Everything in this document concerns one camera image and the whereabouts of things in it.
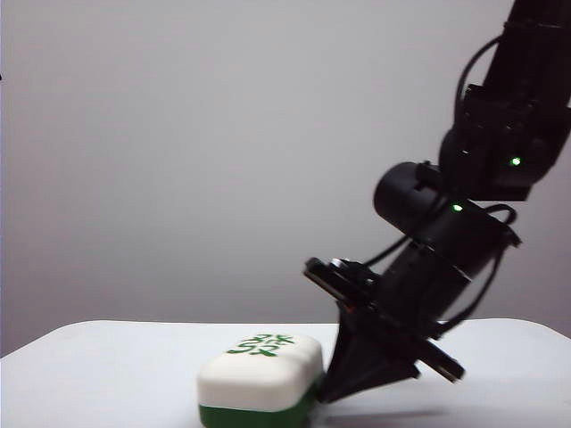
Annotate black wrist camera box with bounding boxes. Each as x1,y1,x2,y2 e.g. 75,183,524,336
303,256,381,313

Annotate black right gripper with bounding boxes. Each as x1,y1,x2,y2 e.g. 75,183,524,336
319,240,475,404

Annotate white green foam mahjong tile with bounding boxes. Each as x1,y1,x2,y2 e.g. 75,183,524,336
196,332,325,427

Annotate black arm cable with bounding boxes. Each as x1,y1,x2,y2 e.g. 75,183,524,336
453,34,505,131

